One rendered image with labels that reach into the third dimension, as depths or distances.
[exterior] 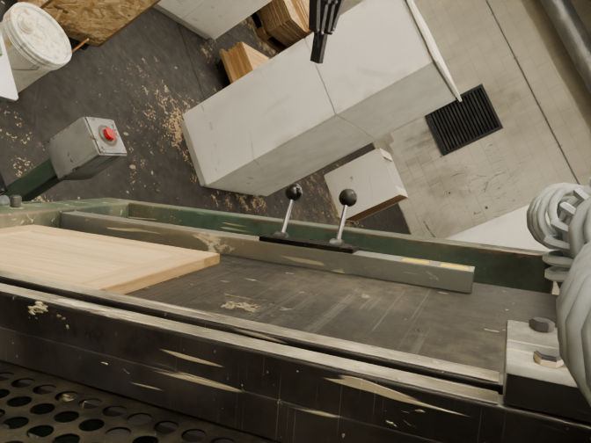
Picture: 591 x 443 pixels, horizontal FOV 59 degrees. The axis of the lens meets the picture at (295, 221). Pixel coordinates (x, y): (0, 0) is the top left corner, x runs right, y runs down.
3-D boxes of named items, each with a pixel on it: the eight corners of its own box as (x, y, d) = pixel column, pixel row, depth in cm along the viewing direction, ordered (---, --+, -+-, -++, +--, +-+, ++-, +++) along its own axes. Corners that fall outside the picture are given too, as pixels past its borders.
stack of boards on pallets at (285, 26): (312, 39, 853) (337, 24, 836) (335, 94, 832) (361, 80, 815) (230, -33, 632) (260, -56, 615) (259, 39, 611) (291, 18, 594)
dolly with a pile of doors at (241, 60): (244, 74, 527) (269, 58, 515) (261, 119, 516) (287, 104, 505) (208, 53, 472) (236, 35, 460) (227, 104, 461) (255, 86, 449)
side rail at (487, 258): (140, 237, 156) (141, 200, 155) (548, 301, 116) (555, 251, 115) (126, 240, 151) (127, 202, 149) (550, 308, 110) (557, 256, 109)
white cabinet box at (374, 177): (337, 179, 653) (390, 153, 625) (354, 222, 641) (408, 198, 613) (323, 175, 612) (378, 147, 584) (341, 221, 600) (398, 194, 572)
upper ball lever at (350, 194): (328, 251, 106) (343, 192, 111) (346, 254, 105) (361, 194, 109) (324, 244, 103) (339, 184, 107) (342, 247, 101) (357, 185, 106)
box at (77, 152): (72, 146, 162) (113, 118, 155) (87, 181, 161) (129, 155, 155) (40, 144, 151) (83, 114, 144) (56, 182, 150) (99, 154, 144)
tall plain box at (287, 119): (239, 138, 454) (428, 29, 388) (262, 201, 442) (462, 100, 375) (172, 115, 373) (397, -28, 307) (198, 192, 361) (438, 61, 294)
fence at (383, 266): (76, 227, 132) (76, 211, 132) (472, 287, 98) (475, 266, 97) (60, 228, 128) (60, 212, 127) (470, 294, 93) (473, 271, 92)
